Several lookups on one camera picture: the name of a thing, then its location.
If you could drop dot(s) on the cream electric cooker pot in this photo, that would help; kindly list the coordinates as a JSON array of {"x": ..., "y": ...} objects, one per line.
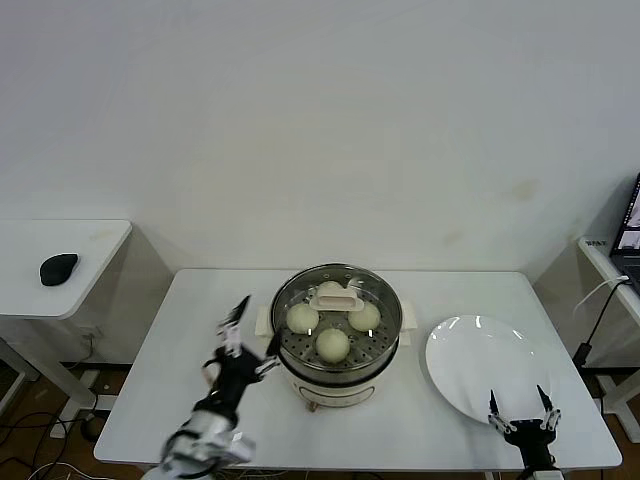
[{"x": 335, "y": 390}]

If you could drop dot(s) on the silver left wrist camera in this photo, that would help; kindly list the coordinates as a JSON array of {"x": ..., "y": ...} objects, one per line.
[{"x": 237, "y": 447}]

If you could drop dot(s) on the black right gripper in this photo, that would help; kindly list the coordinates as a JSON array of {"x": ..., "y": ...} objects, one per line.
[{"x": 532, "y": 437}]

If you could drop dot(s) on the stainless steel steamer basket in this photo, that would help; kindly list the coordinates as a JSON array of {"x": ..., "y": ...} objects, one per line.
[{"x": 345, "y": 368}]

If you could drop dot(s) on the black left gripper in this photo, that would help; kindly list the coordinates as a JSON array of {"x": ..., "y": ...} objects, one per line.
[{"x": 235, "y": 370}]

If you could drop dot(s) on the white side table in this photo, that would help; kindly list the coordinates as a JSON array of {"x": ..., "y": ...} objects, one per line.
[{"x": 60, "y": 280}]

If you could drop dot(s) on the white steamed baozi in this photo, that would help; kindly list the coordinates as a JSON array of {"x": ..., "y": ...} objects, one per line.
[
  {"x": 303, "y": 319},
  {"x": 329, "y": 286},
  {"x": 332, "y": 346},
  {"x": 365, "y": 318}
]

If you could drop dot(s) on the white floor power strip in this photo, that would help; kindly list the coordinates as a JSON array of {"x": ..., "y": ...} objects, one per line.
[{"x": 59, "y": 430}]

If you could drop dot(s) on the desk label sticker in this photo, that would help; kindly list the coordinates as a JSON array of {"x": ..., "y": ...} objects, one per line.
[{"x": 598, "y": 243}]

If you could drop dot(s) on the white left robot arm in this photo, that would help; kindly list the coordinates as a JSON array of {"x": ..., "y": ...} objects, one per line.
[{"x": 210, "y": 420}]

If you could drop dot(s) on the black computer mouse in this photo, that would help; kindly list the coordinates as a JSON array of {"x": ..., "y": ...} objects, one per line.
[{"x": 59, "y": 268}]

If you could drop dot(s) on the white round plate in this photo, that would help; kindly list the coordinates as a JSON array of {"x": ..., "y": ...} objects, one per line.
[{"x": 485, "y": 360}]

